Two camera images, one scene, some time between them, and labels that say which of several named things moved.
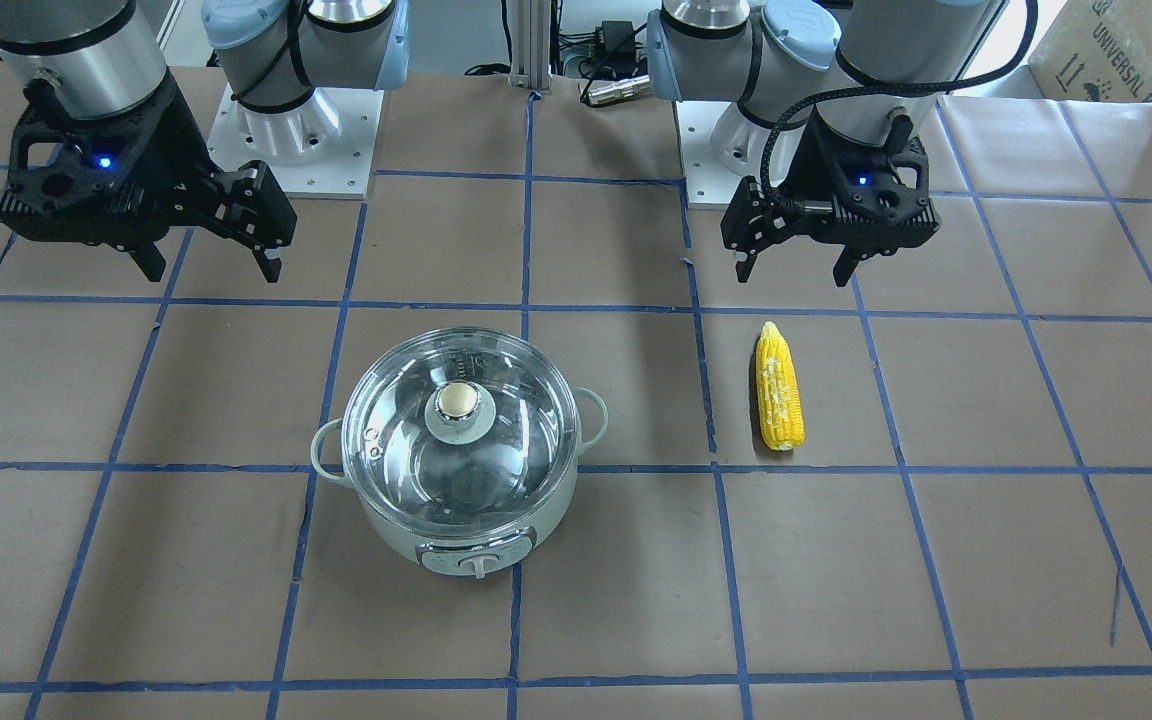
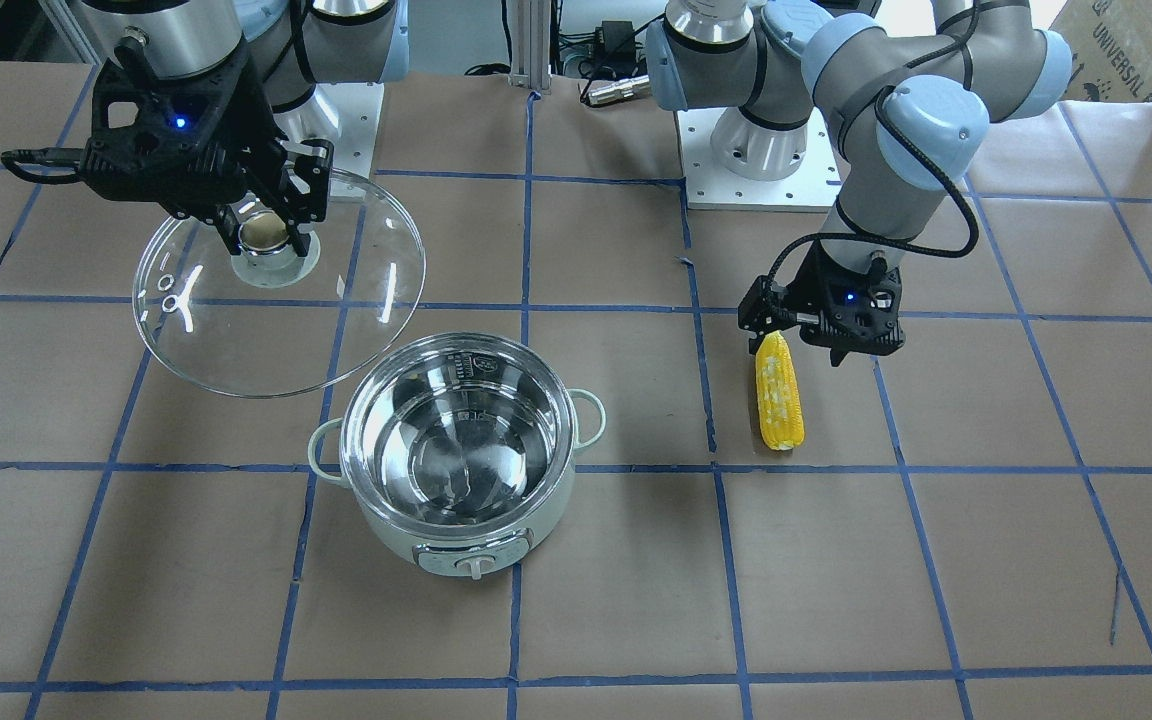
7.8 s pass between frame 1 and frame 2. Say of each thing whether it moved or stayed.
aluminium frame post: stayed
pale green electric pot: stayed
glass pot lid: moved
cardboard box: stayed
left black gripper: moved
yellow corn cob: stayed
